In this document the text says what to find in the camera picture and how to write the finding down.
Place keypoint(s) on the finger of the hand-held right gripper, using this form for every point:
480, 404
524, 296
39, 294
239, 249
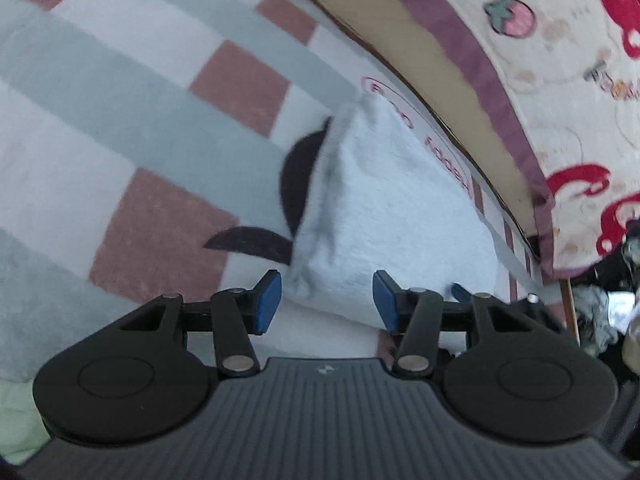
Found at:
457, 290

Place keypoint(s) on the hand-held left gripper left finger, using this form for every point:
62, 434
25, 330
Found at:
267, 300

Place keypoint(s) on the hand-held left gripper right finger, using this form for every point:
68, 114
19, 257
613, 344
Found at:
385, 305

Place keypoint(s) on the light grey shirt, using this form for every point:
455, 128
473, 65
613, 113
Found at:
400, 220

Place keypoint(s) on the wooden stick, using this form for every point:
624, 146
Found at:
571, 310

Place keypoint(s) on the grey crumpled cloth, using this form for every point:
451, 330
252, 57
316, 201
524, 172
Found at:
595, 315

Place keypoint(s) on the dark cloth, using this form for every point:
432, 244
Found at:
612, 260

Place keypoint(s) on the bear print quilt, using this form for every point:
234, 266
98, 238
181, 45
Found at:
575, 85

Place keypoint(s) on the beige mattress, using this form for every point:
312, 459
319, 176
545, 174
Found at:
425, 50

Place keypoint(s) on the checkered blanket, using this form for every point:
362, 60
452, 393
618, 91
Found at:
100, 110

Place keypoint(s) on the light green cloth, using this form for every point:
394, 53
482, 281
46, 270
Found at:
17, 420

